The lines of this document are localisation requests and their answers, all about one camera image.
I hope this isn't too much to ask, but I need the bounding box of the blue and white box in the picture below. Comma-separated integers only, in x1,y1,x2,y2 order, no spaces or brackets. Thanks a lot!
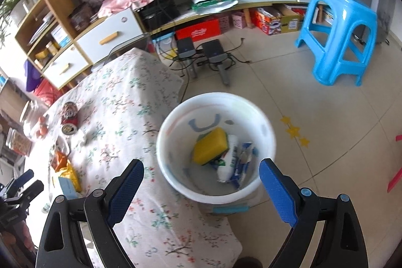
51,25,71,47

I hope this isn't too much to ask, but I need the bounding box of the blue snack wrapper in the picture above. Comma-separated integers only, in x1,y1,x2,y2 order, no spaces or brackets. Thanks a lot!
231,142,260,188

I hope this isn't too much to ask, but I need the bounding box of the red shoe box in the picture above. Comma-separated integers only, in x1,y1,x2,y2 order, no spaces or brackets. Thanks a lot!
175,19,220,42

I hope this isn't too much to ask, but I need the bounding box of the white plastic bucket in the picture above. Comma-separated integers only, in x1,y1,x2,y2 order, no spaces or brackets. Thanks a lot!
156,93,277,217

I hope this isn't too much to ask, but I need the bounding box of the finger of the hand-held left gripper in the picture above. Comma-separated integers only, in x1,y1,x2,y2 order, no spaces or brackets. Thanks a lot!
6,180,44,206
9,169,34,191

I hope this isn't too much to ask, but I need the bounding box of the red plastic object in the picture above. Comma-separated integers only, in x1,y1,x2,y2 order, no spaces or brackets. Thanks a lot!
387,134,402,193

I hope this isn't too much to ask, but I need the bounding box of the glass jar with wooden lid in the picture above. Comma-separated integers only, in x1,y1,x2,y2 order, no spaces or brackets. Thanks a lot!
20,101,51,140

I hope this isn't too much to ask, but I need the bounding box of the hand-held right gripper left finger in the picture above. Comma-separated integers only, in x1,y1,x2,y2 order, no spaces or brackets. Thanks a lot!
35,159,145,268

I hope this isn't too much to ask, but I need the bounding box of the green and white bag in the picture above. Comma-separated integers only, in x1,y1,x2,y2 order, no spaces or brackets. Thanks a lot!
191,0,238,14

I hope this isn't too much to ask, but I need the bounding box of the yellow sponge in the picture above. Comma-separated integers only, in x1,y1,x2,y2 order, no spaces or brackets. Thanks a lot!
192,127,229,166

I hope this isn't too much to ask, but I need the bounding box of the floral tablecloth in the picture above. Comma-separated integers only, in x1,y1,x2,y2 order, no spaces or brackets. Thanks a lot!
23,47,244,268

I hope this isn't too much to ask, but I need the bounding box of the green potted plant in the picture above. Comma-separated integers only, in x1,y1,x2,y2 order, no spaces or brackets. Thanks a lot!
0,0,36,46

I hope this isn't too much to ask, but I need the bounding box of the orange snack bag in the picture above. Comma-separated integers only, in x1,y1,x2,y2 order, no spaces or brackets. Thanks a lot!
50,151,68,171

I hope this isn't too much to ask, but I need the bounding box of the light blue paper card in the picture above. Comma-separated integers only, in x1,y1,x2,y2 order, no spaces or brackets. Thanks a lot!
58,177,78,198

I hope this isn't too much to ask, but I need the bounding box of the white snack wrapper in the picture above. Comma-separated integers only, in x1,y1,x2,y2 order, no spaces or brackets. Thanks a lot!
217,134,246,183

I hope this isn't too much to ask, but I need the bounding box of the black charger box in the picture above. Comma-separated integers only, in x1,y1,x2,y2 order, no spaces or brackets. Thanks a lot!
201,39,227,64
177,37,197,60

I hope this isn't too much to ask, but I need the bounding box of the blue plastic stool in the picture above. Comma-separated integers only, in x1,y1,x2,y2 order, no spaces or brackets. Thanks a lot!
294,0,377,86

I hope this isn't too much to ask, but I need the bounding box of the plastic jar with red label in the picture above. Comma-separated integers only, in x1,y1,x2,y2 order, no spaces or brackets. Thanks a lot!
6,128,32,156

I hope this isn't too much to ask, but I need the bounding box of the red bag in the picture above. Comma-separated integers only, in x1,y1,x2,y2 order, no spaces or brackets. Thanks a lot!
33,78,63,107

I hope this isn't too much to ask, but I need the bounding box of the wooden cabinet with white drawers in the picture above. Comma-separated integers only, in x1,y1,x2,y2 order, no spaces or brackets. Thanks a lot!
14,0,346,90

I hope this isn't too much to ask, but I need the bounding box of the red soda can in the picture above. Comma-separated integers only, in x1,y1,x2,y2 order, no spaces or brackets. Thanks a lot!
61,101,79,135

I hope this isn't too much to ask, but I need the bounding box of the pink basket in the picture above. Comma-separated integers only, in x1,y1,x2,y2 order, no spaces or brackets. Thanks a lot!
232,11,247,29

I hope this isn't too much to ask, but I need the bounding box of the black printer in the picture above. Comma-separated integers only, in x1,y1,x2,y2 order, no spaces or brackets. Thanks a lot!
138,0,181,30

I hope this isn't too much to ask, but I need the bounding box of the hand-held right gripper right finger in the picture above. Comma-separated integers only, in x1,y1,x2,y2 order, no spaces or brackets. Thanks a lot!
258,158,369,268

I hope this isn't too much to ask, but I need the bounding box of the colourful cardboard box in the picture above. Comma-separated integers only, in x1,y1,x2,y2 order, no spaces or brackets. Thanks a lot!
253,7,282,35

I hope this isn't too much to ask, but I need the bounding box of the yellow snack bag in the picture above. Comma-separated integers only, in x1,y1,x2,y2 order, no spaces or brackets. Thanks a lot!
55,161,83,193

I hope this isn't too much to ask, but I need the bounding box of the brown cardboard box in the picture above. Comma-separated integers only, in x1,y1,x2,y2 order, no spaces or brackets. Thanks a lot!
276,4,304,34

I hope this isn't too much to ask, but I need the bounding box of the dark tin jar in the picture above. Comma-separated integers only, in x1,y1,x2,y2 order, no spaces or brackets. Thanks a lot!
69,3,92,32

